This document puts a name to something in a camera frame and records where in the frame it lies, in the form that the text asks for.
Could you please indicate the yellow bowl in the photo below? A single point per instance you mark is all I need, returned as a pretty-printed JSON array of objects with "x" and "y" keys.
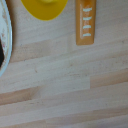
[{"x": 44, "y": 10}]

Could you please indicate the white plate floral rim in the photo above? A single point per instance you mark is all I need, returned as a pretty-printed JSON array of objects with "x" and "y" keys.
[{"x": 4, "y": 36}]

